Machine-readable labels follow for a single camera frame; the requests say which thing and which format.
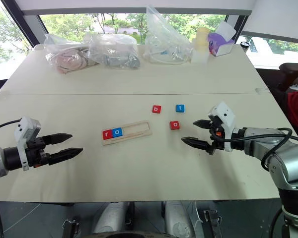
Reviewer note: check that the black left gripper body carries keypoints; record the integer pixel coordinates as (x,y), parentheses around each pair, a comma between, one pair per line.
(37,155)

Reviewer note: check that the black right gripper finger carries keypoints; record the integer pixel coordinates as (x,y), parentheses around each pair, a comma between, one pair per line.
(202,124)
(196,141)

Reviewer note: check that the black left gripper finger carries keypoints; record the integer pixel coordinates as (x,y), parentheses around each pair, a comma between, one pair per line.
(64,155)
(58,138)

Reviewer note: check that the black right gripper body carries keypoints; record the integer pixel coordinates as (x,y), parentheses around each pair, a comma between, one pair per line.
(216,142)

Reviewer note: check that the blue tile letter t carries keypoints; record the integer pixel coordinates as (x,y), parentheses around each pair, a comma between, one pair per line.
(180,108)

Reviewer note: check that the red tile letter o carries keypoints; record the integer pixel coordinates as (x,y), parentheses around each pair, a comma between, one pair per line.
(174,125)

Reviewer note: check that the red tile letter b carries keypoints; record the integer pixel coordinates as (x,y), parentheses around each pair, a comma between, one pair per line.
(157,109)

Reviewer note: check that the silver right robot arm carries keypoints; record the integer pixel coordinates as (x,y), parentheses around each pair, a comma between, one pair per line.
(263,145)

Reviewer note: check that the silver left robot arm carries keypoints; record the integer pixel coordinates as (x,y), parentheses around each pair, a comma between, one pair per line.
(0,161)

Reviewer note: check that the red tile letter r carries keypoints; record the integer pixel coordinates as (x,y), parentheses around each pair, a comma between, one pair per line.
(107,134)

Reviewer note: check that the blue tile letter o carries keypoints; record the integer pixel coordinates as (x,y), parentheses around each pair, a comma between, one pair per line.
(117,132)

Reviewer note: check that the wooden letter tray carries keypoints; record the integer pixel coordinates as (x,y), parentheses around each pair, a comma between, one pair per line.
(136,130)

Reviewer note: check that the silver left robot leg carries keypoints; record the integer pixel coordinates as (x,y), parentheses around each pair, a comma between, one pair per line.
(111,218)

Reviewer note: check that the silver robot leg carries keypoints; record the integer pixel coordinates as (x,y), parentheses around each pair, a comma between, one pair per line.
(178,220)
(111,218)

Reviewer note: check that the silver right robot leg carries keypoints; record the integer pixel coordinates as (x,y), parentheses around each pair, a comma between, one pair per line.
(178,220)

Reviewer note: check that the stack of pale yellow containers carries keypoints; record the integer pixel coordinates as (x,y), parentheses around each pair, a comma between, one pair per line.
(201,44)

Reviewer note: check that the plastic bag with pink items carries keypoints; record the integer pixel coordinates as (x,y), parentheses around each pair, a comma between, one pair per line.
(67,58)

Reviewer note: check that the purple white tissue box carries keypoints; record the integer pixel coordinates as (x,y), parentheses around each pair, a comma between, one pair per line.
(219,42)

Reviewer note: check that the small black round object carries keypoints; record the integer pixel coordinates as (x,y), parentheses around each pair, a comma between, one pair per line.
(245,45)

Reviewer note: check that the tall clear plastic bag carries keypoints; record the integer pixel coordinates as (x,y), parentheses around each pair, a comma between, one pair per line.
(164,37)

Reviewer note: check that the dark brown chair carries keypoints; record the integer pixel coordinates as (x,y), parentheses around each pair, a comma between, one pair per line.
(291,72)

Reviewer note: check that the plastic bag with grey items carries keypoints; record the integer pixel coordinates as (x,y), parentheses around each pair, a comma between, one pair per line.
(116,53)

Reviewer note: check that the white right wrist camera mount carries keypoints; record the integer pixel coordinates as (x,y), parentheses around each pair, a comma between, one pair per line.
(226,114)

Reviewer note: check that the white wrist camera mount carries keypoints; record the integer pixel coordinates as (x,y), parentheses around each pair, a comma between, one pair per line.
(26,127)
(226,114)

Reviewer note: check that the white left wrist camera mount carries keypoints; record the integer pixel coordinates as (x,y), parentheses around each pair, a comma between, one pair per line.
(26,127)

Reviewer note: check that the black metal bracket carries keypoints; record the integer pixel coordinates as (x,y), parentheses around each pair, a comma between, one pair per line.
(70,228)
(213,223)

